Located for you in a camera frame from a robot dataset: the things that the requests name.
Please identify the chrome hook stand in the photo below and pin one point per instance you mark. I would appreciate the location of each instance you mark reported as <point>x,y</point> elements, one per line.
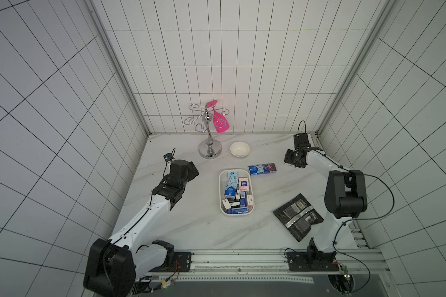
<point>203,122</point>

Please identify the white ceramic bowl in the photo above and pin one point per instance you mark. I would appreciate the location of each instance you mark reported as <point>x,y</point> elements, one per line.
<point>240,149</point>

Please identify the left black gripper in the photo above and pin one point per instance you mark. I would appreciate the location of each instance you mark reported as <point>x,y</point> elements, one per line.
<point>190,175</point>

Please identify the white storage box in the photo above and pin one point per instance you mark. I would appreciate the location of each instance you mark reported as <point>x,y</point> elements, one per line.
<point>233,198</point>

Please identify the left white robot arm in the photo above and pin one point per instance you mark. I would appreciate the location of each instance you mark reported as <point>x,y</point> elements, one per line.
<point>133,237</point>

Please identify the pink tissue pack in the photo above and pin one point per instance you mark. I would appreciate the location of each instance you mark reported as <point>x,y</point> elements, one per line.
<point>244,184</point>

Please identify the light blue tissue pack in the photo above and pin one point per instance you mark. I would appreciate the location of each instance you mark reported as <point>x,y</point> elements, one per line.
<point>233,180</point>

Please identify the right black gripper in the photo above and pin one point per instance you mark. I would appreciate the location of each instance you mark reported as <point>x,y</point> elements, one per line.
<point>293,158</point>

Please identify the black packaged item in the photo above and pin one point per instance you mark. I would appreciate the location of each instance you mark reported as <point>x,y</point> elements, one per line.
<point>298,216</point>

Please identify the blue red tissue pack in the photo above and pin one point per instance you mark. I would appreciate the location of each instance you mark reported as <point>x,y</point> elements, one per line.
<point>269,168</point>

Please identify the blue white tissue pack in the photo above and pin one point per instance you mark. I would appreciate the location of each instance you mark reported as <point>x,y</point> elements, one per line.
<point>256,170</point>

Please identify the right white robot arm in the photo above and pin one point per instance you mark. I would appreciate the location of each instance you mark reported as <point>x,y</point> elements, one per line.
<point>345,199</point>

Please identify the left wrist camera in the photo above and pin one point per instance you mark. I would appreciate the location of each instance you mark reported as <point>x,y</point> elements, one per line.
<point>168,157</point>

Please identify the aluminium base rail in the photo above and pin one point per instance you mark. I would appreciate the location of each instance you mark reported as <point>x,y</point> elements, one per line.
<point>268,264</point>

